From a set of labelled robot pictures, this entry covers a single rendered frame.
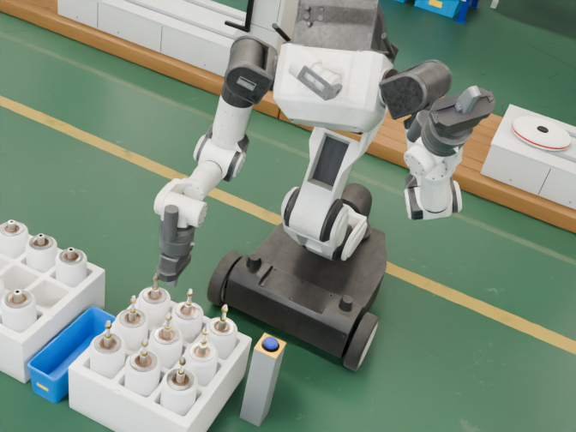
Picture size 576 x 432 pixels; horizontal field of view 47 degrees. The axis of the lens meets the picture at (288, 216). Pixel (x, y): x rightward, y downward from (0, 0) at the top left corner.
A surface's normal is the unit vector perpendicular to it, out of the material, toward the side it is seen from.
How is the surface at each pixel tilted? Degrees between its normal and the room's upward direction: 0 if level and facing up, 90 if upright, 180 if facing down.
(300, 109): 102
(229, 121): 96
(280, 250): 0
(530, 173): 90
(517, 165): 90
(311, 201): 59
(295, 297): 0
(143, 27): 90
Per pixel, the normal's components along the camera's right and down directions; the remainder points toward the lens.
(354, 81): -0.26, -0.03
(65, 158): 0.18, -0.80
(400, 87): -0.59, 0.39
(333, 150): -0.35, 0.22
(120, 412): -0.40, 0.48
